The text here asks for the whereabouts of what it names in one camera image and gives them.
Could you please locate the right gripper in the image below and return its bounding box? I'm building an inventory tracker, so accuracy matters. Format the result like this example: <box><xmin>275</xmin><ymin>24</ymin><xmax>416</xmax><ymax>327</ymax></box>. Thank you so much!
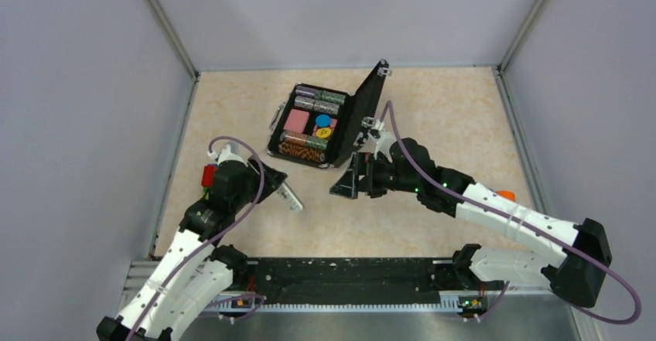
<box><xmin>331</xmin><ymin>152</ymin><xmax>421</xmax><ymax>199</ymax></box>

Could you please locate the white remote control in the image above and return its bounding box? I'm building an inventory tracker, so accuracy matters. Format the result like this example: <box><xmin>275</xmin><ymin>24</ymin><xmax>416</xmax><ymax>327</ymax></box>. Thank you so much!
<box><xmin>276</xmin><ymin>182</ymin><xmax>304</xmax><ymax>212</ymax></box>

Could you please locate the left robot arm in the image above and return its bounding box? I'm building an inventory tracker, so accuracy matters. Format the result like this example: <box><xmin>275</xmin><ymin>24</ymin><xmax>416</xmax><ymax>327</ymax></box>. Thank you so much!
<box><xmin>96</xmin><ymin>155</ymin><xmax>288</xmax><ymax>340</ymax></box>

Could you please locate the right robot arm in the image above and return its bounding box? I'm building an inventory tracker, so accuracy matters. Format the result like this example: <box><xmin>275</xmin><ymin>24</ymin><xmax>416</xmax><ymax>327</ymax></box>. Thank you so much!
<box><xmin>330</xmin><ymin>138</ymin><xmax>612</xmax><ymax>309</ymax></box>

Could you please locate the orange black chip stack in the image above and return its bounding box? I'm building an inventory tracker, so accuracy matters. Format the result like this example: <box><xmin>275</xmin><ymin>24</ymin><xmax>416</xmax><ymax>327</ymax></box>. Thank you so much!
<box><xmin>278</xmin><ymin>142</ymin><xmax>326</xmax><ymax>164</ymax></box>

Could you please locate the red poker chip stack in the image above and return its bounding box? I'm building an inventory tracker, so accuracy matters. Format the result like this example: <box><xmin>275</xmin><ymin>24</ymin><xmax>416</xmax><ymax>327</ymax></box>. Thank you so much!
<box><xmin>281</xmin><ymin>131</ymin><xmax>328</xmax><ymax>151</ymax></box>

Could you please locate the yellow big blind chip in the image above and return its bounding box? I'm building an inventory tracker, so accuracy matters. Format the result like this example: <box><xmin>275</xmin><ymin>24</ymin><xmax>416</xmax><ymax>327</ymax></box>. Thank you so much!
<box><xmin>315</xmin><ymin>128</ymin><xmax>333</xmax><ymax>139</ymax></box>

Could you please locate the red playing card deck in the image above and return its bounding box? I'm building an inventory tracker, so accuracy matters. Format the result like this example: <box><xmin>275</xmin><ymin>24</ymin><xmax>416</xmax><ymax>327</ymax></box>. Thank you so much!
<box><xmin>283</xmin><ymin>109</ymin><xmax>310</xmax><ymax>133</ymax></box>

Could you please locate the red toy brick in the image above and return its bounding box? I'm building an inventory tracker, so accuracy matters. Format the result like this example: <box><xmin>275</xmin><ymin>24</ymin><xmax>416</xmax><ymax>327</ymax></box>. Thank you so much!
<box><xmin>200</xmin><ymin>164</ymin><xmax>217</xmax><ymax>189</ymax></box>

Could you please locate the black poker chip case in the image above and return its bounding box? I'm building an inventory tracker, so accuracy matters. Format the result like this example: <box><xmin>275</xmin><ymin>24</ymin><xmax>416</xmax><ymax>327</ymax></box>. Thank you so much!
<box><xmin>266</xmin><ymin>59</ymin><xmax>391</xmax><ymax>169</ymax></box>

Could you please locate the blue dealer chip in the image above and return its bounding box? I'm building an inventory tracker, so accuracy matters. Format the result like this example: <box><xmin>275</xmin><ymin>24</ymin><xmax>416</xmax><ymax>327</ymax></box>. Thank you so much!
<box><xmin>315</xmin><ymin>114</ymin><xmax>333</xmax><ymax>128</ymax></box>

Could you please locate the blue tan chip stack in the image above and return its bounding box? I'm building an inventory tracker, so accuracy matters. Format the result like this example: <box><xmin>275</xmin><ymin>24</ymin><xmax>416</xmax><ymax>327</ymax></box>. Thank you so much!
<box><xmin>294</xmin><ymin>96</ymin><xmax>340</xmax><ymax>115</ymax></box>

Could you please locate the green poker chip stack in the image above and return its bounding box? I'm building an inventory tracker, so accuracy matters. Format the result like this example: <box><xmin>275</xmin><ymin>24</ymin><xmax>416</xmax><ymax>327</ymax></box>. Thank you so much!
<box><xmin>320</xmin><ymin>90</ymin><xmax>347</xmax><ymax>105</ymax></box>

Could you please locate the purple poker chip stack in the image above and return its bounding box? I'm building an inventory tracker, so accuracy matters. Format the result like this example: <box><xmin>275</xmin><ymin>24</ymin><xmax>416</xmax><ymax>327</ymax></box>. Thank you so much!
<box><xmin>294</xmin><ymin>86</ymin><xmax>323</xmax><ymax>101</ymax></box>

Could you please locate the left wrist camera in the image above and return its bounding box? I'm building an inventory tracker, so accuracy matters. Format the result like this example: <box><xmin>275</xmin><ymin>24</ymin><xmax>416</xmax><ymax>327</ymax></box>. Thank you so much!
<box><xmin>216</xmin><ymin>142</ymin><xmax>247</xmax><ymax>165</ymax></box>

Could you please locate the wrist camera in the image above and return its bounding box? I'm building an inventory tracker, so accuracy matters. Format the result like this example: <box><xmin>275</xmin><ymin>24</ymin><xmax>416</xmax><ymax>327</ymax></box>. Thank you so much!
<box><xmin>361</xmin><ymin>117</ymin><xmax>397</xmax><ymax>160</ymax></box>
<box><xmin>216</xmin><ymin>142</ymin><xmax>247</xmax><ymax>165</ymax></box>

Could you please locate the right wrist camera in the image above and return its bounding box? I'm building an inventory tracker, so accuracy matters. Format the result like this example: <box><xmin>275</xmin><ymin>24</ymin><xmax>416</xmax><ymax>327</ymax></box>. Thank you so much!
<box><xmin>361</xmin><ymin>117</ymin><xmax>397</xmax><ymax>160</ymax></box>

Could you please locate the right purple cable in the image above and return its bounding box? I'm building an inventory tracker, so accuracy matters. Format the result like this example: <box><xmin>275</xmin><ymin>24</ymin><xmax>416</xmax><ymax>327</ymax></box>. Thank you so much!
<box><xmin>379</xmin><ymin>100</ymin><xmax>643</xmax><ymax>326</ymax></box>

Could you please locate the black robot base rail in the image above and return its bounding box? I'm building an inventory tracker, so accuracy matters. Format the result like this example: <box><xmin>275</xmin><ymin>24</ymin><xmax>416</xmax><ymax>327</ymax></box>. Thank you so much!
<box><xmin>122</xmin><ymin>256</ymin><xmax>590</xmax><ymax>324</ymax></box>

